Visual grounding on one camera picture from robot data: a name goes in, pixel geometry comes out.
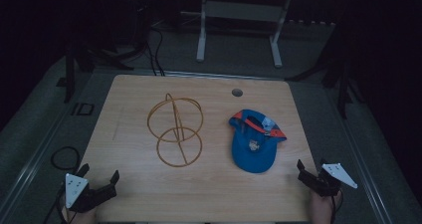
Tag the person's right hand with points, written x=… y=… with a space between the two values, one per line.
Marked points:
x=321 y=209

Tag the person's left hand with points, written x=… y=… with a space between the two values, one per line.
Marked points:
x=81 y=217

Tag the black metal stand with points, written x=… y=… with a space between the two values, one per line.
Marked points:
x=84 y=59
x=341 y=81

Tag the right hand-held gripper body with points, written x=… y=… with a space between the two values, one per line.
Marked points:
x=326 y=185

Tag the blue baseball cap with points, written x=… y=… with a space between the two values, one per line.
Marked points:
x=253 y=147

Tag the black rectangular floor plate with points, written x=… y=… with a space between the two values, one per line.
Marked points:
x=83 y=109

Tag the white metal desk frame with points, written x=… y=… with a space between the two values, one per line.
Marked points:
x=244 y=11

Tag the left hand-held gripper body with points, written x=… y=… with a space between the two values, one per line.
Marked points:
x=94 y=195

